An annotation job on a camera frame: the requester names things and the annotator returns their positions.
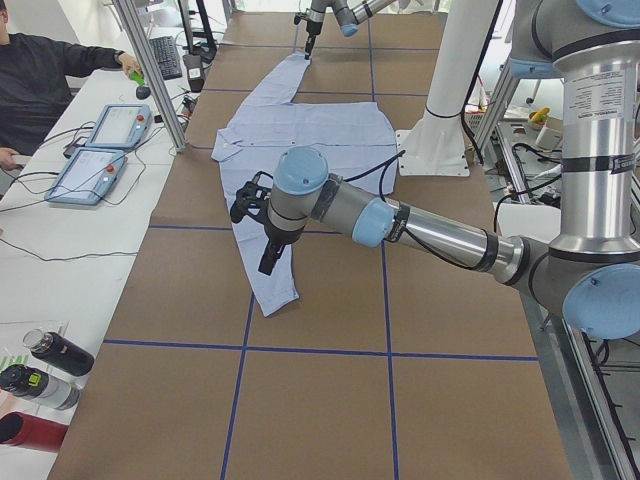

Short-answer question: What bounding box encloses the aluminium frame post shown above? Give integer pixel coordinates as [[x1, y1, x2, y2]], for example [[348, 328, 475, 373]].
[[113, 0, 187, 153]]

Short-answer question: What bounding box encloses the light blue striped shirt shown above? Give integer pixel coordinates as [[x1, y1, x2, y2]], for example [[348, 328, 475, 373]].
[[212, 53, 396, 316]]

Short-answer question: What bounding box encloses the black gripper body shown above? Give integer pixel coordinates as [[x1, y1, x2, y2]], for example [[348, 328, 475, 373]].
[[306, 20, 321, 45], [261, 240, 287, 265]]

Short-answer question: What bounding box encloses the black keyboard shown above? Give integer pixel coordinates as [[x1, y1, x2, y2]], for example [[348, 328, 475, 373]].
[[149, 36, 182, 80]]

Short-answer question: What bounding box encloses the lower blue teach pendant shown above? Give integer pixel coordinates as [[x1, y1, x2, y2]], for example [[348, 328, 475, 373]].
[[44, 147, 127, 206]]

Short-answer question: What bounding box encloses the green handled tool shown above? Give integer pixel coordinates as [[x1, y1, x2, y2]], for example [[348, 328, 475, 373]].
[[129, 71, 145, 86]]

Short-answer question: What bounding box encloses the upper blue teach pendant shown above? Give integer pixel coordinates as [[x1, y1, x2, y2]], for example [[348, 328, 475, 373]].
[[85, 104, 153, 150]]

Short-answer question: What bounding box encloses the blue teach pendant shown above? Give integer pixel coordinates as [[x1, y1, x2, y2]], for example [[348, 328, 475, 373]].
[[44, 147, 127, 206], [85, 104, 153, 150]]

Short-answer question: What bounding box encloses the red bottle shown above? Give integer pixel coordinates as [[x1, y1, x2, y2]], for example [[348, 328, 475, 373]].
[[1, 412, 68, 452]]

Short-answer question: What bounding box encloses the grey bottle green cap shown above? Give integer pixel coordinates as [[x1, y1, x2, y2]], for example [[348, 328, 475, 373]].
[[1, 364, 80, 410]]

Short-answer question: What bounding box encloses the seated person in black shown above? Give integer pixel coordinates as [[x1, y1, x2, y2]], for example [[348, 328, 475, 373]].
[[1, 3, 143, 171]]

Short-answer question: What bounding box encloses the black computer mouse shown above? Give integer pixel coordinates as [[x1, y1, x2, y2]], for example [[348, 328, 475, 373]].
[[135, 85, 151, 100]]

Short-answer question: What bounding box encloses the black water bottle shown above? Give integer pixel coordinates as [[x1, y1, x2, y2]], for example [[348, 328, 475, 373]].
[[23, 329, 94, 377]]

